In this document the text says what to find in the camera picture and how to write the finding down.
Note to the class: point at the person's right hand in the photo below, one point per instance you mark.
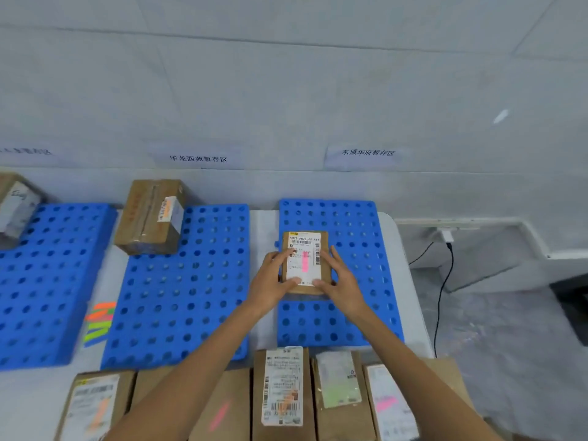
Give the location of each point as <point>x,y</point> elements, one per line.
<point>344,291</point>

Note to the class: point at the person's left hand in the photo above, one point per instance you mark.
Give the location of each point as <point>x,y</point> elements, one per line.
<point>268,284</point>

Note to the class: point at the person's right thumb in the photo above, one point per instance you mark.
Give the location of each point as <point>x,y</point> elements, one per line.
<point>323,284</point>

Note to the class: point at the person's left thumb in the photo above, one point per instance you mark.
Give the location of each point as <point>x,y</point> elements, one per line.
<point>290,283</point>

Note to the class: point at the person's right middle finger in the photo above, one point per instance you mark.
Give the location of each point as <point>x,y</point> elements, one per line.
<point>338,259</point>

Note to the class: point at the small cardboard parcel pink-marked label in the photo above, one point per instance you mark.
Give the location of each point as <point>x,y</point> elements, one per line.
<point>304,264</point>

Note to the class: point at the person's left forearm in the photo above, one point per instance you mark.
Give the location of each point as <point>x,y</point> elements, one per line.
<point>193,376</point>

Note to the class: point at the person's right forearm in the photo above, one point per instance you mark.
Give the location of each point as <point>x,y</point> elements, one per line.
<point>413,376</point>

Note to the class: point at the blue perforated plastic pallet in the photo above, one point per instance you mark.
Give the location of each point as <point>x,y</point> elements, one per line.
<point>183,298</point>
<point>363,252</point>
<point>50,280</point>

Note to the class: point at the cardboard parcel long white label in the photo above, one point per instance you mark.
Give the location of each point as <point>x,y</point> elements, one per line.
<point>282,385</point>

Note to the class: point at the cardboard parcel green-marked label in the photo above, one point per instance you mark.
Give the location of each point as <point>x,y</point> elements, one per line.
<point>340,390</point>

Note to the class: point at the white charger plug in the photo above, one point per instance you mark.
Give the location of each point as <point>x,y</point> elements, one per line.
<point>446,235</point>

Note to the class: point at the cardboard parcel pink-marked white label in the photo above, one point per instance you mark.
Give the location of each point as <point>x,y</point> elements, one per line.
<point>390,408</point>

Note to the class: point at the cardboard parcel with pink stripe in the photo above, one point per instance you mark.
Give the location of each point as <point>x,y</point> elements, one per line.
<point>225,408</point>

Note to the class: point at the taped brown cardboard box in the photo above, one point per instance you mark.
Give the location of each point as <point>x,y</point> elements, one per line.
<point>144,218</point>

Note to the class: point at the large brown cardboard box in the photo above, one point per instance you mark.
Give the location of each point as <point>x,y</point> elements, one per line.
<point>452,381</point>

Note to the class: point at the neon coloured sticker strips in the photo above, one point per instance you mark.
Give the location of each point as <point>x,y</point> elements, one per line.
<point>100,323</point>

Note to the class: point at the cardboard parcel orange-marked label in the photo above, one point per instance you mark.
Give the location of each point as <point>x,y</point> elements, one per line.
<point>94,406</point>

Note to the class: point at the dark object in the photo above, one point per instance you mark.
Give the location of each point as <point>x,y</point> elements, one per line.
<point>573,303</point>

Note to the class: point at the cardboard box with grey label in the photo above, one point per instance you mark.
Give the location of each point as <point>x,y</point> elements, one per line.
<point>16,211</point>

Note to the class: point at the white paper wall sign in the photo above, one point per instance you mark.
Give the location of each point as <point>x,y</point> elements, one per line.
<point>197,157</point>
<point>367,156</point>

